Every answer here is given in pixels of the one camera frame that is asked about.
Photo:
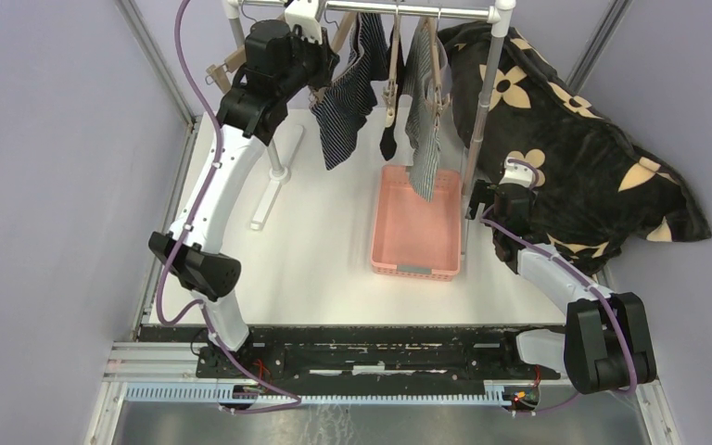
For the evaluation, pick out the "beige hanger of black underwear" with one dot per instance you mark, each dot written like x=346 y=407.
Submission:
x=390 y=94

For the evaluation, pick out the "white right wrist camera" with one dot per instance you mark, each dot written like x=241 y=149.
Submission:
x=519 y=173

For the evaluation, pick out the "black floral blanket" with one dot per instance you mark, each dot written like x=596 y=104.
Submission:
x=597 y=186

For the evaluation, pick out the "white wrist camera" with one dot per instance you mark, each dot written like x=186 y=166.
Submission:
x=519 y=173
x=303 y=19

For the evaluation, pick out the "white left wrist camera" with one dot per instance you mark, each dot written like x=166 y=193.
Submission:
x=303 y=19

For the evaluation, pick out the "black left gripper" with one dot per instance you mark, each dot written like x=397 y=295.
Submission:
x=327 y=59

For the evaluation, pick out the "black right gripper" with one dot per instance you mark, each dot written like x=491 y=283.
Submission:
x=482 y=192

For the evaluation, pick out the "black underwear beige waistband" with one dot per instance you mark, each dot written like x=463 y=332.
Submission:
x=388 y=144

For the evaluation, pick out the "dark blue striped underwear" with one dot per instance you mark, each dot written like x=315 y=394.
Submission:
x=350 y=98

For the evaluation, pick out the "empty beige clip hanger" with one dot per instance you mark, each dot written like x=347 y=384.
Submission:
x=238 y=24

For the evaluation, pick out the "metal clothes rack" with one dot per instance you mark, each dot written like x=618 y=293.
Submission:
x=270 y=153

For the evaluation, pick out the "beige hanger of grey underwear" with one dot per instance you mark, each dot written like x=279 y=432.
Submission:
x=431 y=65

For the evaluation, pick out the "grey striped underwear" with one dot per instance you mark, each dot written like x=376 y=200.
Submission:
x=423 y=136

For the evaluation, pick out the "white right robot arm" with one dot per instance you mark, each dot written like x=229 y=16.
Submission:
x=605 y=344

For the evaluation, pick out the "beige hanger of striped underwear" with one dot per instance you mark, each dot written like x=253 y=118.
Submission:
x=341 y=36

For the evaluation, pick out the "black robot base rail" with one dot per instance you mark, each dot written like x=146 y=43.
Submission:
x=335 y=360

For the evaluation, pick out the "pink plastic basket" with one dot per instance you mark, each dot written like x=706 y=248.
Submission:
x=413 y=237

